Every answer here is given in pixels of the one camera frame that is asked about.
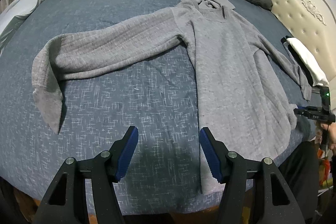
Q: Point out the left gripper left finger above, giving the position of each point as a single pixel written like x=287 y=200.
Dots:
x=65 y=199

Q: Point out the person right hand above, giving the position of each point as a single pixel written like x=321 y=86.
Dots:
x=331 y=129

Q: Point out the grey knit sweater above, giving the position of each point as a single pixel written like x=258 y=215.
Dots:
x=240 y=98

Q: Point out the cream tufted headboard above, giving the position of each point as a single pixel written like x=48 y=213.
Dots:
x=313 y=23

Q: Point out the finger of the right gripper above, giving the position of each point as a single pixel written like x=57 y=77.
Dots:
x=300 y=111

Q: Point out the blue patterned bed sheet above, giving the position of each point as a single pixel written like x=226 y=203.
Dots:
x=158 y=96

